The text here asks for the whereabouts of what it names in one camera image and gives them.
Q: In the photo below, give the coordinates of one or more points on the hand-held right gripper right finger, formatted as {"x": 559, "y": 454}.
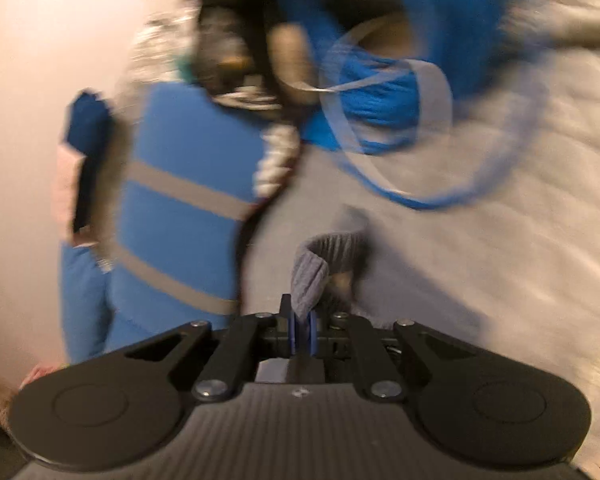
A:
{"x": 311, "y": 332}

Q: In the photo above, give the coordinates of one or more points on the blue grey-striped pillow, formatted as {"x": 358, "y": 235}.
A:
{"x": 180, "y": 150}

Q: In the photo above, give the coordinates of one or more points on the grey quilted bedspread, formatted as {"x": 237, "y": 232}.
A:
{"x": 480, "y": 260}

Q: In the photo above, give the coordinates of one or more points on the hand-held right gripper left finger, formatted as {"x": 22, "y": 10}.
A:
{"x": 293, "y": 330}

